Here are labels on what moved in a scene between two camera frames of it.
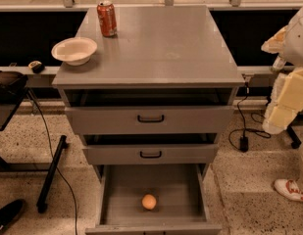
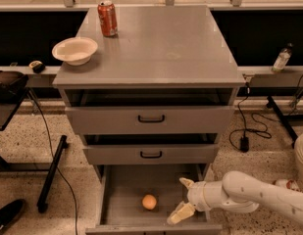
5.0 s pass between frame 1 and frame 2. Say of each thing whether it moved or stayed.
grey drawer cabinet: stayed
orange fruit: stayed
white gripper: moved
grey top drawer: stayed
